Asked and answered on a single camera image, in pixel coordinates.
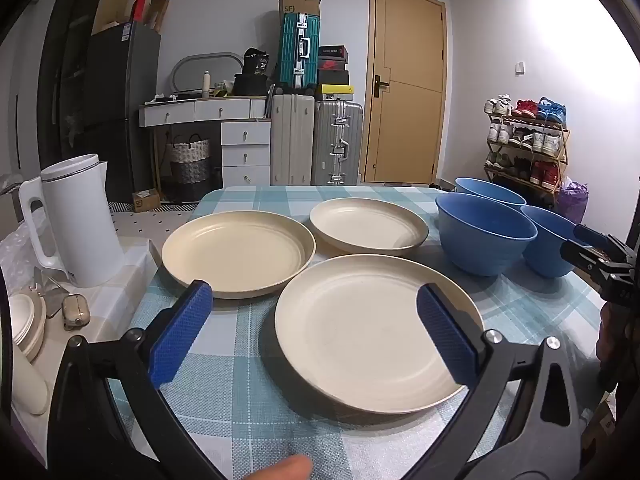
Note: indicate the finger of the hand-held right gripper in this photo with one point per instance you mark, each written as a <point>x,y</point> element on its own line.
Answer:
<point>577,255</point>
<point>587,234</point>

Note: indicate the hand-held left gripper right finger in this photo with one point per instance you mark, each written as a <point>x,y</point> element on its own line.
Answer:
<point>445,335</point>

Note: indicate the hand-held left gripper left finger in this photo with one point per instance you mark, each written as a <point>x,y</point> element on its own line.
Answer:
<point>180,330</point>

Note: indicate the blue bowl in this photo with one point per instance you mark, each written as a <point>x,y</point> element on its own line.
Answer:
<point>545,255</point>
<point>480,255</point>
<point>487,190</point>

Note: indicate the cream round plate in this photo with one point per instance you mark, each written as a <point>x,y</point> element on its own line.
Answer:
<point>365,222</point>
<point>235,250</point>
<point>360,340</point>

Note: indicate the person's right hand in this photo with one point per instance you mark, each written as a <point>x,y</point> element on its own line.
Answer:
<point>607,345</point>

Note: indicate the person's left hand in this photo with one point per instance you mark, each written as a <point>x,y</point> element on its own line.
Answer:
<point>285,470</point>

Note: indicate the purple plastic bag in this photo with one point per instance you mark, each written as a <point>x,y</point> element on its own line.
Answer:
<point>572,205</point>

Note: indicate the teal checked tablecloth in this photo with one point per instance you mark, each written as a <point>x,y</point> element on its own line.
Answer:
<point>225,410</point>

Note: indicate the translucent earbud case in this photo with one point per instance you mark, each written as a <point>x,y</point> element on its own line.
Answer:
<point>75,312</point>

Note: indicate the black white patterned rug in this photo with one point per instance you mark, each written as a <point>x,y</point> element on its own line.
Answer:
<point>150,217</point>

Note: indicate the small cardboard box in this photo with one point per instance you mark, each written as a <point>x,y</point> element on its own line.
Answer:
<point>145,201</point>

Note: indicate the shoe rack with shoes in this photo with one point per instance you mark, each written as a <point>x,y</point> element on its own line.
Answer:
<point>525,107</point>

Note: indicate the white electric kettle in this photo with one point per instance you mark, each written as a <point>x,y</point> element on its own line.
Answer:
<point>80,225</point>

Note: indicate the white round lidded container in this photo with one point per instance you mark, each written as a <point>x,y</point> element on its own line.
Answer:
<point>25,325</point>

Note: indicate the grey white woven basket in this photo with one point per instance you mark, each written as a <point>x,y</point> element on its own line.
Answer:
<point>190,165</point>

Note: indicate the white dressing table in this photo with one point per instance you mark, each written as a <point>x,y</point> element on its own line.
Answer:
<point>245,135</point>

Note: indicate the wooden door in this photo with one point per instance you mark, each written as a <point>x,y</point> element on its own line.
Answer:
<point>405,110</point>

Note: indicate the beige suitcase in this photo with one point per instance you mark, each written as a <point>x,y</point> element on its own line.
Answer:
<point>292,140</point>

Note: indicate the silver suitcase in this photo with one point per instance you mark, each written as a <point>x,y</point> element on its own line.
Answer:
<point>335,140</point>

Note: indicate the black refrigerator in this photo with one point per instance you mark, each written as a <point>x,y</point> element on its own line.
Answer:
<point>120,110</point>

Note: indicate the white bottle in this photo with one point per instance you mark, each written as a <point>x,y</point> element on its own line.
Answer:
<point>206,85</point>

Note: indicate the black storage box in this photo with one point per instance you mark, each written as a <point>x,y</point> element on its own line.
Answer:
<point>252,85</point>

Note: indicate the arched grey-framed mirror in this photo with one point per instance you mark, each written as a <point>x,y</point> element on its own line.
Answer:
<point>210,67</point>

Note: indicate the yellow black shoe box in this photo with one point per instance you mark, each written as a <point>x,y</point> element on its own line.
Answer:
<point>335,93</point>

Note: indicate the black printed bag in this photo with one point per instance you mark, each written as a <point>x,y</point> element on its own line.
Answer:
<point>256,62</point>

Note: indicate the plain black shoe box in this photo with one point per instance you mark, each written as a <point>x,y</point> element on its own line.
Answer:
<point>333,77</point>

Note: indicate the teal suitcase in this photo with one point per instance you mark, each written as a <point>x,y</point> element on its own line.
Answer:
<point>295,60</point>

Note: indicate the black shoe box red label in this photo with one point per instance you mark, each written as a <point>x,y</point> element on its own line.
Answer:
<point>332,52</point>

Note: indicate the printed cardboard box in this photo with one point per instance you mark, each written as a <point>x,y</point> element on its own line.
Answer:
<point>295,5</point>

